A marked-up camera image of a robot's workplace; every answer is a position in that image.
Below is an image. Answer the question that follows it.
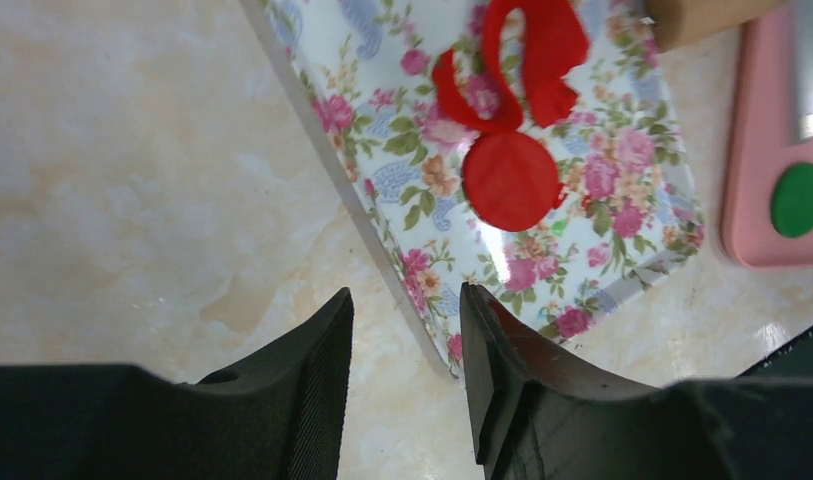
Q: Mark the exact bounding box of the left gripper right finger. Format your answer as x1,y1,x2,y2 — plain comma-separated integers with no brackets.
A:
460,284,813,479

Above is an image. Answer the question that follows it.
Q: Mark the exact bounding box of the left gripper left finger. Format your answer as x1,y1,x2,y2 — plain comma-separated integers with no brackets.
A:
0,288,354,479

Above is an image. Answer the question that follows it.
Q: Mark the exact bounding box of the red round dough wrapper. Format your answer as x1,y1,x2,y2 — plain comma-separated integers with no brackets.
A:
462,131,567,232

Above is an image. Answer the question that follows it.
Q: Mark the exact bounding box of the red dough piece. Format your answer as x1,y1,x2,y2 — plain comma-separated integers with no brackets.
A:
432,0,590,133

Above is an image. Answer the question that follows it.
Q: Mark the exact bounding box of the wooden rolling pin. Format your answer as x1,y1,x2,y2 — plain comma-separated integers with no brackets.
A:
643,0,784,52

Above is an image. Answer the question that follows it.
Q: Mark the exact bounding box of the green dough disc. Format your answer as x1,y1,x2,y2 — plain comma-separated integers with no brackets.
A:
770,162,813,238

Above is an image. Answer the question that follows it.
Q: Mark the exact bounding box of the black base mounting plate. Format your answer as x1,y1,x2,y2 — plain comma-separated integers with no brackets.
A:
741,326,813,377

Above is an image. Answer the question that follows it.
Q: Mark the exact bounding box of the floral rectangular tray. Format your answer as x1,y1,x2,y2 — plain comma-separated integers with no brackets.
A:
243,1,705,376

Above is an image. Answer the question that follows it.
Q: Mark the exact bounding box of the pink plastic tray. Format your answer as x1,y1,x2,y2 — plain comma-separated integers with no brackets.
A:
720,2,813,269

